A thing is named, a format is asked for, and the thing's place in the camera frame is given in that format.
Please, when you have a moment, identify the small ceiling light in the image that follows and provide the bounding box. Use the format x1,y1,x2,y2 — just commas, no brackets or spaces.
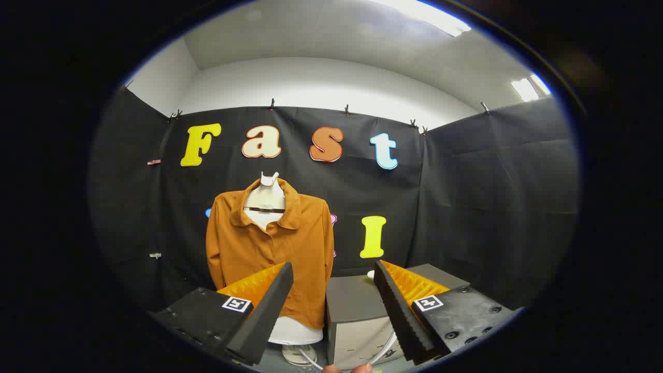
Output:
511,74,552,102

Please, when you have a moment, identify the orange button shirt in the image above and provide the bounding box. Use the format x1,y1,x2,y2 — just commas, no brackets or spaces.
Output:
206,178,335,330

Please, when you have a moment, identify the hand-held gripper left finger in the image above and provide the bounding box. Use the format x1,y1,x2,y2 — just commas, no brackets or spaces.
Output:
149,262,294,366

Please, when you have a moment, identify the white steamer hose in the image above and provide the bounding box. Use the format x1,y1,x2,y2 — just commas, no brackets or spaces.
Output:
297,332,398,371

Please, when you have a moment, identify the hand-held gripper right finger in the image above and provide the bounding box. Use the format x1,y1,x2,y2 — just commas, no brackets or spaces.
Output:
373,260,524,365

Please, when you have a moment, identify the white mannequin torso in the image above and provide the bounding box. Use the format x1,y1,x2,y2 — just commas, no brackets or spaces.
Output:
243,172,324,346

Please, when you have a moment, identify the long ceiling light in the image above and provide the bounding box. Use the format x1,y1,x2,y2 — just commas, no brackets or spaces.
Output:
373,0,472,38

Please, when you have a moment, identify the row of black backdrop clips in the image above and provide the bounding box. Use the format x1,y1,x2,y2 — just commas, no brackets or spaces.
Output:
123,80,490,136

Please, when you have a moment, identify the grey cabinet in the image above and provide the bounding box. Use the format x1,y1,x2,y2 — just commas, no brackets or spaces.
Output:
325,263,471,370

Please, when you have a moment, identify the round mannequin base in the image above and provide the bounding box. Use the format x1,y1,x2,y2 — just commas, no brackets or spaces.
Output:
282,344,318,369

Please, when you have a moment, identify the black backdrop cloth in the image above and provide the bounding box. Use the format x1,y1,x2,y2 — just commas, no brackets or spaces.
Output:
88,85,580,318

